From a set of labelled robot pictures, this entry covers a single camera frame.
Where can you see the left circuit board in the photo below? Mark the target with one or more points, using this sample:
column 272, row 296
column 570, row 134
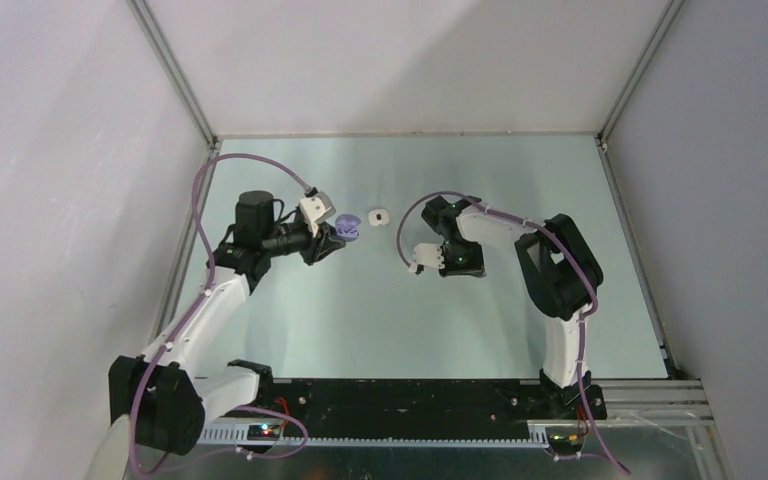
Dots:
column 263, row 432

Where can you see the purple charging case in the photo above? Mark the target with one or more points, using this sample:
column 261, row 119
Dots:
column 347, row 227

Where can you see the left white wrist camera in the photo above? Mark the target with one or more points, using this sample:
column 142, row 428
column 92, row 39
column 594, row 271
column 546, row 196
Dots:
column 316, row 207

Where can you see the right circuit board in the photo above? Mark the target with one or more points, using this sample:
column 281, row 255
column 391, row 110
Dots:
column 567, row 440

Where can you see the circuit board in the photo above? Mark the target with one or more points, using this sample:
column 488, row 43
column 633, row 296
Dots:
column 263, row 432
column 567, row 440

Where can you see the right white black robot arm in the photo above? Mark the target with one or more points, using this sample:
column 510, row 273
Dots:
column 560, row 272

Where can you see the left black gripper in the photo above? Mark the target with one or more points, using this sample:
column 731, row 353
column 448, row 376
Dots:
column 322, row 245

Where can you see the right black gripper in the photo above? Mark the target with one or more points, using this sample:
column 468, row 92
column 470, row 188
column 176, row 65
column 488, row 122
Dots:
column 476, row 266

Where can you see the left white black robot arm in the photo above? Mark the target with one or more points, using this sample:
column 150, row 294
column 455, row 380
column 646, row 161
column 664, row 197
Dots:
column 158, row 390

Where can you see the white earbud charging case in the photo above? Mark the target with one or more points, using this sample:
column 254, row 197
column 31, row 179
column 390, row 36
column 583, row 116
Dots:
column 378, row 217

